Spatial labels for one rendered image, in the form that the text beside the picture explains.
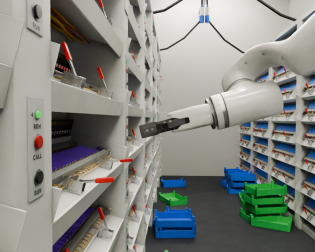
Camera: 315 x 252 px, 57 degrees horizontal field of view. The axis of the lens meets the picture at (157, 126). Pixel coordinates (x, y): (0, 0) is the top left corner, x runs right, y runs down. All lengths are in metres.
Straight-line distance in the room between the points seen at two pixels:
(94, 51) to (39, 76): 0.67
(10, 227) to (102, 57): 0.78
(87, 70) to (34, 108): 0.69
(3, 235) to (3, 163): 0.08
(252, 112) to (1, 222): 0.53
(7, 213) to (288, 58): 0.56
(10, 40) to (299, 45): 0.51
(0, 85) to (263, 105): 0.54
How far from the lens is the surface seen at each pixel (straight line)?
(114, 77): 1.03
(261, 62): 0.75
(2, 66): 0.33
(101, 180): 0.58
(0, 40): 0.36
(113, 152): 1.02
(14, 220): 0.36
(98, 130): 1.03
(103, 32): 0.79
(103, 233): 0.89
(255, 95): 0.70
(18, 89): 0.35
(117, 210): 1.06
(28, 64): 0.38
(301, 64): 0.66
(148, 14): 2.55
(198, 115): 0.66
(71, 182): 0.59
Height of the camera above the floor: 0.90
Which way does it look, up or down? 1 degrees down
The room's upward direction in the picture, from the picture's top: straight up
